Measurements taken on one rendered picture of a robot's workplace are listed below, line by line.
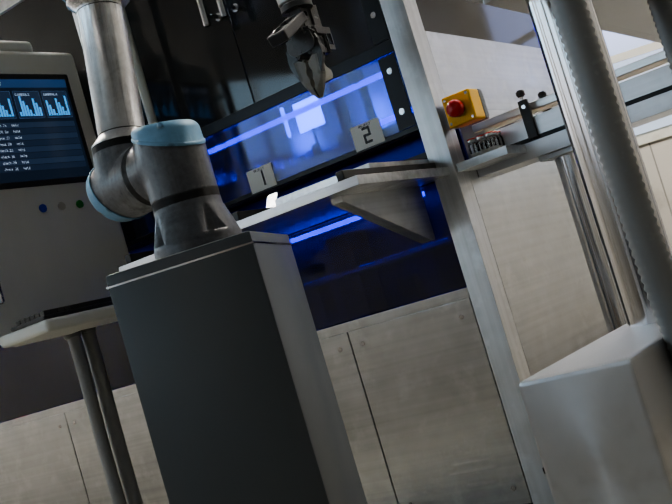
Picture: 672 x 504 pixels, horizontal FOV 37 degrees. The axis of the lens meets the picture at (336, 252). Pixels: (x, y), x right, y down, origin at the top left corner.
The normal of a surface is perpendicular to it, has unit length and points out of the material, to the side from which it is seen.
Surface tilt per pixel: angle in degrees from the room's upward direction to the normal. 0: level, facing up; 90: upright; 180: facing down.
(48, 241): 90
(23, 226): 90
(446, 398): 90
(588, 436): 90
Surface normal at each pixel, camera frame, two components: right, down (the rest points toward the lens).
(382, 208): 0.79, -0.27
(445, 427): -0.54, 0.11
